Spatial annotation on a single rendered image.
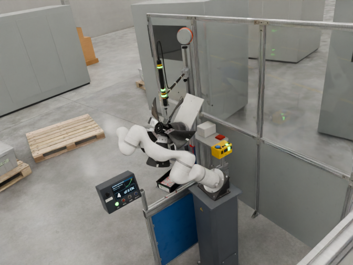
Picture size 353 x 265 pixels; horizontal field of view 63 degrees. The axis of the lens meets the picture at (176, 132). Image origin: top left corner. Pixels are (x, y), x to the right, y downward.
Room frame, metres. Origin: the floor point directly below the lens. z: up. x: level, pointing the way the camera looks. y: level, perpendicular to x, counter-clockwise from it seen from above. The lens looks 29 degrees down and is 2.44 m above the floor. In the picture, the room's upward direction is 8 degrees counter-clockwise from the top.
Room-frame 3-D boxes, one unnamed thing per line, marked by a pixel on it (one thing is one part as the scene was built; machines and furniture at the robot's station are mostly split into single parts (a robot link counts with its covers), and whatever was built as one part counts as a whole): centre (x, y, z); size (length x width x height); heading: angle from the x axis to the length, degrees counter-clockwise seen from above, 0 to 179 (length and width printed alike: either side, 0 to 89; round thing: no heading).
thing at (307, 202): (2.66, -0.54, 0.50); 2.59 x 0.03 x 0.91; 33
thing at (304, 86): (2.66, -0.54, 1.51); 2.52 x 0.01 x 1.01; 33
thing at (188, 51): (2.94, -0.21, 0.90); 0.08 x 0.06 x 1.80; 68
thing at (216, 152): (2.13, -0.38, 1.02); 0.16 x 0.10 x 0.11; 123
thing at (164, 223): (1.92, -0.05, 0.45); 0.82 x 0.02 x 0.66; 123
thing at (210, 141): (2.67, -0.34, 0.85); 0.36 x 0.24 x 0.03; 33
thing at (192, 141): (2.57, -0.14, 0.58); 0.09 x 0.05 x 1.15; 33
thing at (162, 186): (2.02, 0.10, 0.85); 0.22 x 0.17 x 0.07; 138
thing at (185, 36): (2.94, -0.21, 1.88); 0.16 x 0.07 x 0.16; 68
